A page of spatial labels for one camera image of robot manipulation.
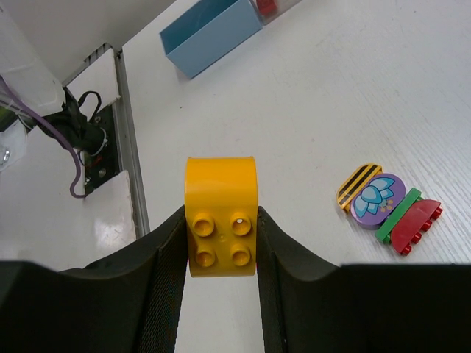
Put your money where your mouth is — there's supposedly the clear container with red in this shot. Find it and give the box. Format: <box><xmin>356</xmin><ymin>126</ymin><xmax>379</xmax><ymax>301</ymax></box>
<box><xmin>252</xmin><ymin>0</ymin><xmax>302</xmax><ymax>26</ymax></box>

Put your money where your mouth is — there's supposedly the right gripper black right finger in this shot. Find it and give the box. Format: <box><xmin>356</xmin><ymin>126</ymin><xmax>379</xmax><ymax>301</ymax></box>
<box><xmin>256</xmin><ymin>208</ymin><xmax>470</xmax><ymax>352</ymax></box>

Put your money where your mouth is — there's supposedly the yellow purple green lego stack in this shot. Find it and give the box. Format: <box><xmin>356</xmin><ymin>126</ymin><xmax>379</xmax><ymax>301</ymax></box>
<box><xmin>336</xmin><ymin>163</ymin><xmax>443</xmax><ymax>256</ymax></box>

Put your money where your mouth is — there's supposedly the yellow round lego brick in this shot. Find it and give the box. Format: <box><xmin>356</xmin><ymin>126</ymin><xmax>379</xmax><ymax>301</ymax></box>
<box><xmin>185</xmin><ymin>157</ymin><xmax>258</xmax><ymax>277</ymax></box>

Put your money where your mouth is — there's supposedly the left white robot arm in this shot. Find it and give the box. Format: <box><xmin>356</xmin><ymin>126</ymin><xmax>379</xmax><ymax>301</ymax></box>
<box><xmin>1</xmin><ymin>5</ymin><xmax>66</xmax><ymax>125</ymax></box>

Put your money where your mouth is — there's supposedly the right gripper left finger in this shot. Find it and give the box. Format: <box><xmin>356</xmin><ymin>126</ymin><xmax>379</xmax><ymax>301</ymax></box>
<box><xmin>1</xmin><ymin>210</ymin><xmax>188</xmax><ymax>352</ymax></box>

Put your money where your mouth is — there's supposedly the blue container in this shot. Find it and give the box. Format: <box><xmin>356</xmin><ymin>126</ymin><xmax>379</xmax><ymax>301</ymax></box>
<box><xmin>160</xmin><ymin>0</ymin><xmax>263</xmax><ymax>79</ymax></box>

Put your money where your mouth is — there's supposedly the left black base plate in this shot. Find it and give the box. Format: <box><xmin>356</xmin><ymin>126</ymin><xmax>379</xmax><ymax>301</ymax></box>
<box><xmin>65</xmin><ymin>90</ymin><xmax>120</xmax><ymax>195</ymax></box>

